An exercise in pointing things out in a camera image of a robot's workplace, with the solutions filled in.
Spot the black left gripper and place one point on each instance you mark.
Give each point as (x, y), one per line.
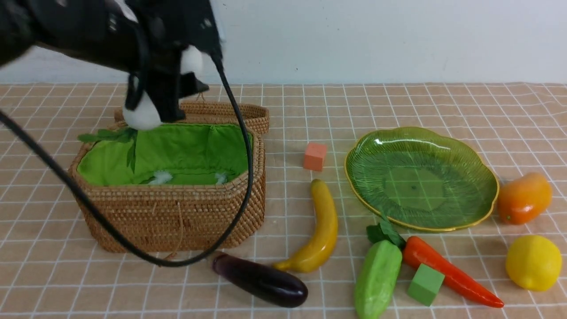
(169, 27)

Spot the white radish with green leaves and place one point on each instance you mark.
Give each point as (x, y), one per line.
(158, 104)

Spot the yellow banana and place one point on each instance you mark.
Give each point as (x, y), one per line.
(311, 256)

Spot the purple eggplant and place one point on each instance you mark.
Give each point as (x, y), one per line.
(266, 283)

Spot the light green cucumber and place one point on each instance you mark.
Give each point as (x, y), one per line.
(376, 281)

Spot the orange carrot with leaves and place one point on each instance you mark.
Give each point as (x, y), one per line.
(417, 252)

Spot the orange mango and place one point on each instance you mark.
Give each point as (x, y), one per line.
(523, 199)

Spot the yellow lemon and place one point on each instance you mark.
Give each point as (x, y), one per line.
(534, 263)

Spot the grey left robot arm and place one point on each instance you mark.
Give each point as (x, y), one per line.
(103, 32)

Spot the woven wicker basket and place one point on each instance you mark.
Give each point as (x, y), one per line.
(174, 188)

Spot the orange foam cube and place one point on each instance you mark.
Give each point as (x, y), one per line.
(314, 156)

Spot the checkered beige tablecloth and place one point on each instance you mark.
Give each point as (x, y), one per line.
(51, 268)

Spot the green glass leaf plate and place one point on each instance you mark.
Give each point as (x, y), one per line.
(421, 180)

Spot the green foam cube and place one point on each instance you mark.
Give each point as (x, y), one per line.
(425, 285)

